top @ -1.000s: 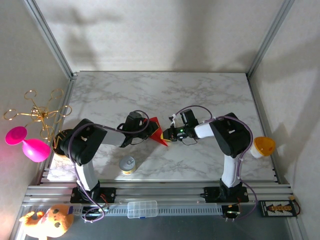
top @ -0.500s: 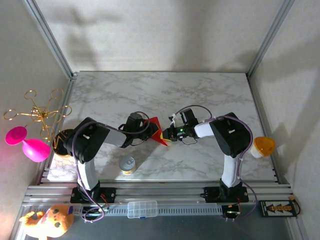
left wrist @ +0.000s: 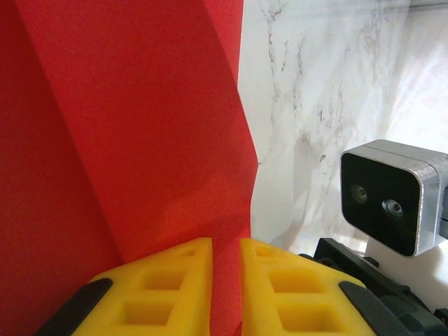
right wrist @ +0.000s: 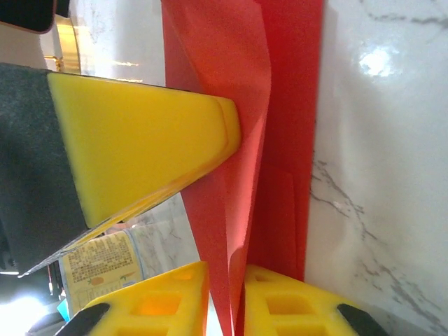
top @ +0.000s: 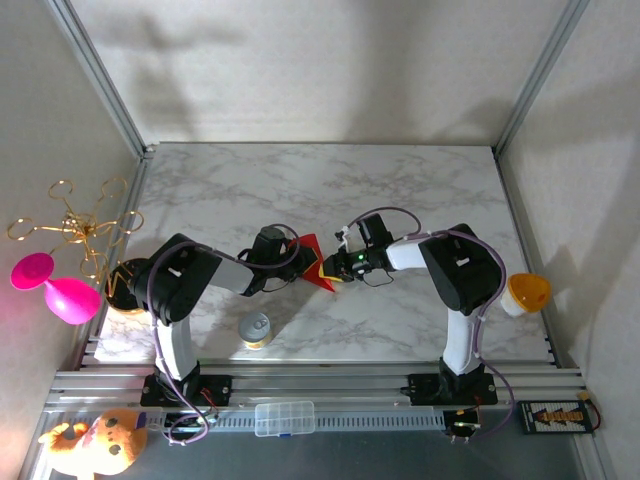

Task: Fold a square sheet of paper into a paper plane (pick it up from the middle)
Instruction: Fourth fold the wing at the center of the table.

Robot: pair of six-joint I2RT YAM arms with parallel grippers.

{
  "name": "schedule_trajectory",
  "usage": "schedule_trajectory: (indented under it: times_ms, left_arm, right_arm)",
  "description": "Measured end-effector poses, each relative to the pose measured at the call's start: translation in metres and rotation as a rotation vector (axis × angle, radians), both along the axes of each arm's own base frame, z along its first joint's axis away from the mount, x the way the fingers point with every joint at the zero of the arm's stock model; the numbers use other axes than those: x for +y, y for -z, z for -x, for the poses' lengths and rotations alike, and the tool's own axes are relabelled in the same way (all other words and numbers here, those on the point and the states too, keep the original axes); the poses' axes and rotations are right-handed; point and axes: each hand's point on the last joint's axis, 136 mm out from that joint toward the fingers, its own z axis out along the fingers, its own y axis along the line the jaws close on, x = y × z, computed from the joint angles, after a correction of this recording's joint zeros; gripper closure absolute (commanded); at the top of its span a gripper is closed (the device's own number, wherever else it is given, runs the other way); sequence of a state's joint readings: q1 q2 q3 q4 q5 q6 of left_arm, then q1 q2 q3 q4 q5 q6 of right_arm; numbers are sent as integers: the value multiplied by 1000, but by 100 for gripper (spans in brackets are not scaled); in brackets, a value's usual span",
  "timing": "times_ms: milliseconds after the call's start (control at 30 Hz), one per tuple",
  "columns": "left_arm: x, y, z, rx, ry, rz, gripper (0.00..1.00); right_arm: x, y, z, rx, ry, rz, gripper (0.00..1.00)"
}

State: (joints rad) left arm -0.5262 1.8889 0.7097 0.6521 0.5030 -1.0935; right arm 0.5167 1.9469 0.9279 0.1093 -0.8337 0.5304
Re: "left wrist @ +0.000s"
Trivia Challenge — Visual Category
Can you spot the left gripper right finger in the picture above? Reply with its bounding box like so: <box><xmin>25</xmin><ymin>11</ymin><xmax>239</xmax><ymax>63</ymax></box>
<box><xmin>239</xmin><ymin>237</ymin><xmax>410</xmax><ymax>336</ymax></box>

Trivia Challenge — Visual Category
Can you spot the red paper sheet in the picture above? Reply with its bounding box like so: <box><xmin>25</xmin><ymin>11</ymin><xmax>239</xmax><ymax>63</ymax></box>
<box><xmin>0</xmin><ymin>0</ymin><xmax>260</xmax><ymax>336</ymax></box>

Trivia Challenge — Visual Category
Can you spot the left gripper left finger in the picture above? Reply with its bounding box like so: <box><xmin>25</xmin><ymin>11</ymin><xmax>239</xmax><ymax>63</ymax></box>
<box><xmin>34</xmin><ymin>237</ymin><xmax>214</xmax><ymax>336</ymax></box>

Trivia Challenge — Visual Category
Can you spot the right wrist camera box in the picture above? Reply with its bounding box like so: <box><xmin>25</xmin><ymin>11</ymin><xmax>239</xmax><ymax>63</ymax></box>
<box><xmin>341</xmin><ymin>139</ymin><xmax>448</xmax><ymax>259</ymax></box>

